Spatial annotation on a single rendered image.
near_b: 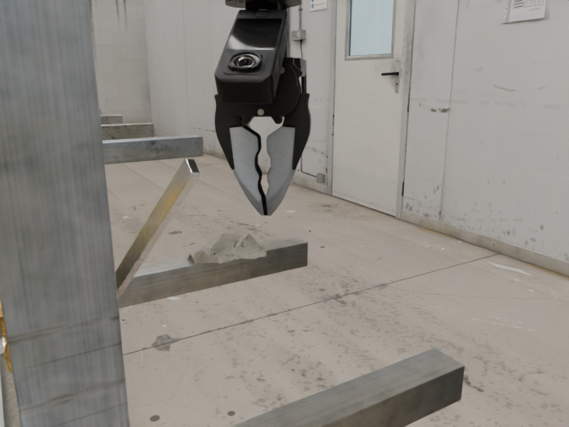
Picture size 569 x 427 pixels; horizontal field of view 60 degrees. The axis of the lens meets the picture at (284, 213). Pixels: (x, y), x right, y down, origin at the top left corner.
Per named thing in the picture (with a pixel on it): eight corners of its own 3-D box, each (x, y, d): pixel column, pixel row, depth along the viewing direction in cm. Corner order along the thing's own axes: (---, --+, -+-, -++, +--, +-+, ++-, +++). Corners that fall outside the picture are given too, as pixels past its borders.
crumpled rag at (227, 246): (248, 237, 59) (247, 219, 59) (276, 254, 54) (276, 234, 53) (177, 250, 55) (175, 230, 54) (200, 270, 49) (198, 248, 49)
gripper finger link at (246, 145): (273, 203, 54) (272, 119, 52) (264, 219, 49) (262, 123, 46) (245, 203, 55) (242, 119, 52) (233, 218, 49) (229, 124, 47)
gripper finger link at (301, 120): (311, 168, 48) (311, 74, 46) (310, 170, 47) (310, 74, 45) (263, 167, 49) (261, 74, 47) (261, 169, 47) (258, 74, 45)
